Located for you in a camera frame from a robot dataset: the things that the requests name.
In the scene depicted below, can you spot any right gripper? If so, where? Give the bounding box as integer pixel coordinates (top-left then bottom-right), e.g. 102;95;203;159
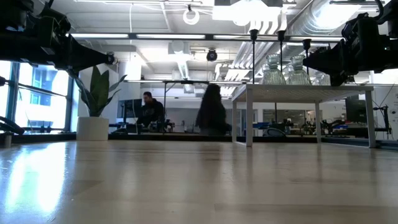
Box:
303;14;385;86

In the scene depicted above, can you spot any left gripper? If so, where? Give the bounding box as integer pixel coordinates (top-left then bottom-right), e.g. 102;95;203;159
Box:
17;29;108;74

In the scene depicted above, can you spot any white perforated metal rack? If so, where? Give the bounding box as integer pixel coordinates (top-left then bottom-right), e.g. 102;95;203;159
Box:
231;82;377;149

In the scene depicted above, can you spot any dark computer monitor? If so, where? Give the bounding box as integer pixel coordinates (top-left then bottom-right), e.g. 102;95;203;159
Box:
117;98;143;125
345;95;368;124

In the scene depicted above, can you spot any snake plant in white pot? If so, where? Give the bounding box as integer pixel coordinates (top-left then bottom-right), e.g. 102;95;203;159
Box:
72;63;128;141

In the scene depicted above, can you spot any black tripod stand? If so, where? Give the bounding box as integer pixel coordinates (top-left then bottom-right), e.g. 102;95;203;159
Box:
372;105;392;135

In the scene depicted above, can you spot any person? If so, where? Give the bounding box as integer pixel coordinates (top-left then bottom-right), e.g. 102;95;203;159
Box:
195;83;233;136
136;91;165;133

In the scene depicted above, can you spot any white ring light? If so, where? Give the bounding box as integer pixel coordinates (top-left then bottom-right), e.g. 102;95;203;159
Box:
182;7;200;26

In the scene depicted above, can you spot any black aluminium table frame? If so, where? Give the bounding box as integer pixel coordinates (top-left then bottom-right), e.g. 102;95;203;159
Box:
0;132;398;151

